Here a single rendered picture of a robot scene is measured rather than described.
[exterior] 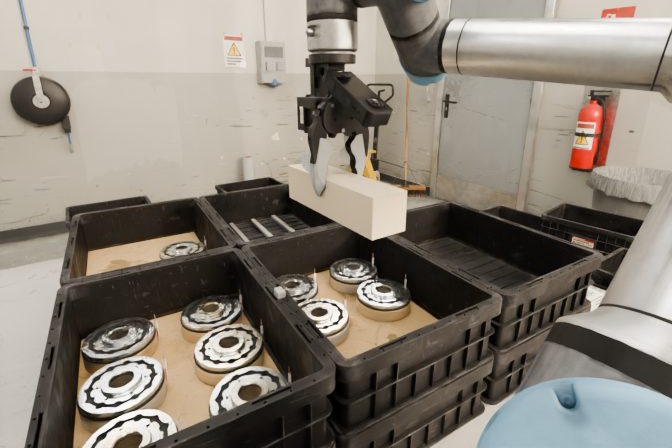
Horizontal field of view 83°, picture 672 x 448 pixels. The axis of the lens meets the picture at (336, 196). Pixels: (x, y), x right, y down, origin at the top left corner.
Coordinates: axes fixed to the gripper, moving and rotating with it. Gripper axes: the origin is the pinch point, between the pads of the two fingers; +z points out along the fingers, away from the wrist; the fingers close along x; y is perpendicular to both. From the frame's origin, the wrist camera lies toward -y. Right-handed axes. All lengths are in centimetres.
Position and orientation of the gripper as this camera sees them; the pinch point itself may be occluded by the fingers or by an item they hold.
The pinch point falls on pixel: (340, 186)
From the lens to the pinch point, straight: 60.8
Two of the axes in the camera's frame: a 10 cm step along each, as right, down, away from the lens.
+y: -5.6, -2.4, 7.9
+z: 0.0, 9.6, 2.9
